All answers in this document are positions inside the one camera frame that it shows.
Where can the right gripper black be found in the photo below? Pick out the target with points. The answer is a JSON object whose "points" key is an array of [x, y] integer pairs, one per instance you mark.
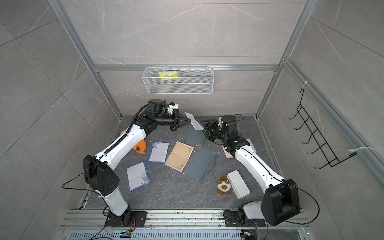
{"points": [[211, 125]]}

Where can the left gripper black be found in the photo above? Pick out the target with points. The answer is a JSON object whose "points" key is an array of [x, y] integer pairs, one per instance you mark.
{"points": [[176, 118]]}

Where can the white blue letter paper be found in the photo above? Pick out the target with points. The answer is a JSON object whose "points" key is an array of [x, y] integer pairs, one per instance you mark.
{"points": [[197, 126], [138, 176]]}

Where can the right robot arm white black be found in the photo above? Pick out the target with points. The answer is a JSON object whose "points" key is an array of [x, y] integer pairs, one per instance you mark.
{"points": [[281, 198]]}

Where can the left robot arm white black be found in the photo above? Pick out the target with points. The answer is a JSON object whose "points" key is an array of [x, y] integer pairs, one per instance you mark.
{"points": [[99, 169]]}

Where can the orange shark plush toy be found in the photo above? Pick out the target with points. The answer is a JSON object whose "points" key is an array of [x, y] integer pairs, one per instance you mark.
{"points": [[140, 147]]}

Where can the yellow packet in basket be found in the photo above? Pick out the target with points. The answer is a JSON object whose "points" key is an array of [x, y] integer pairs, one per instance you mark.
{"points": [[169, 75]]}

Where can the brown white bear plush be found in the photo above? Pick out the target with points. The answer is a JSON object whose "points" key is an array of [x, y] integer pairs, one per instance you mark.
{"points": [[224, 186]]}

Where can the white rectangular box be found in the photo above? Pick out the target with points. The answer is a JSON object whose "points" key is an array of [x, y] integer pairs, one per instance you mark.
{"points": [[239, 186]]}

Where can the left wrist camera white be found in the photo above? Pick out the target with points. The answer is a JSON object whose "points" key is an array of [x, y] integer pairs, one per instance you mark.
{"points": [[171, 107]]}

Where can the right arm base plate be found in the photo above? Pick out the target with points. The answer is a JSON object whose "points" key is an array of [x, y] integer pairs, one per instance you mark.
{"points": [[237, 219]]}

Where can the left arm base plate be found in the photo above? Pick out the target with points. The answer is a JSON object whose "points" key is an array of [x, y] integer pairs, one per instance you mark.
{"points": [[130, 219]]}

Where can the black wire hook rack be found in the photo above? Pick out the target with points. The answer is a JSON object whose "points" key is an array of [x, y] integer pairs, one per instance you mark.
{"points": [[316, 136]]}

